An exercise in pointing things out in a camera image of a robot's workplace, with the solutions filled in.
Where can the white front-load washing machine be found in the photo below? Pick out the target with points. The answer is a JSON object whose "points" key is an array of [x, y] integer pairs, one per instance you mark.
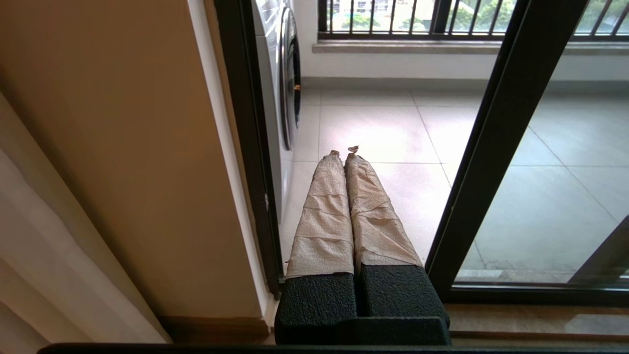
{"points": [[270, 59]]}

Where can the long black balcony railing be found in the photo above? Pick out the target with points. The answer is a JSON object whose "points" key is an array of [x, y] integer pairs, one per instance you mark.
{"points": [[393, 35]]}

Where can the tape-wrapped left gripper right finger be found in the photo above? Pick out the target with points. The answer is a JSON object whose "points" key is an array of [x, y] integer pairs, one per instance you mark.
{"points": [[378, 236]]}

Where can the cream curtain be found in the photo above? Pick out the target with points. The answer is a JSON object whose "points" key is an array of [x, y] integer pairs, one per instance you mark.
{"points": [[59, 275]]}

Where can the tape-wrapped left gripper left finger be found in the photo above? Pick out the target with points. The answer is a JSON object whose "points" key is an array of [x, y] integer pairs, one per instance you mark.
{"points": [[324, 236]]}

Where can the dark balcony window frame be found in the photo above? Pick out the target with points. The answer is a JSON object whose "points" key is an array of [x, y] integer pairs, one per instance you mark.
{"points": [[442, 14]]}

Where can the long grey stone sill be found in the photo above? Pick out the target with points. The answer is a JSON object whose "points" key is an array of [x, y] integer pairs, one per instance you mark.
{"points": [[393, 46]]}

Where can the dark framed sliding glass door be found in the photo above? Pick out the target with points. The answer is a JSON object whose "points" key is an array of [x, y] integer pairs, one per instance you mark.
{"points": [[496, 147], [250, 147]]}

